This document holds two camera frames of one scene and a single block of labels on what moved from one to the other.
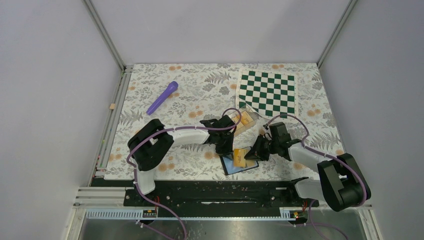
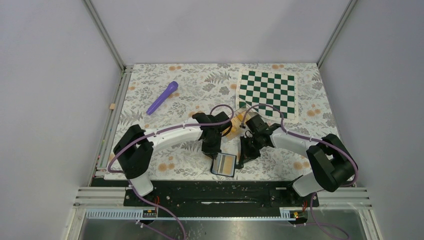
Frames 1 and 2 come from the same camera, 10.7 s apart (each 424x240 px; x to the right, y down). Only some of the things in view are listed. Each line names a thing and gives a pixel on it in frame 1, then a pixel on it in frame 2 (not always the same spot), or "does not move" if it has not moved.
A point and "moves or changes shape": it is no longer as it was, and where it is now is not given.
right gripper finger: (259, 145) → (245, 146)
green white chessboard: (269, 94) does not move
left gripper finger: (228, 152) → (215, 152)
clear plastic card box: (244, 118) does not move
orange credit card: (239, 159) moves or changes shape
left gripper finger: (220, 149) → (209, 150)
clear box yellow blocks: (242, 119) does not move
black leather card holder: (228, 165) moves or changes shape
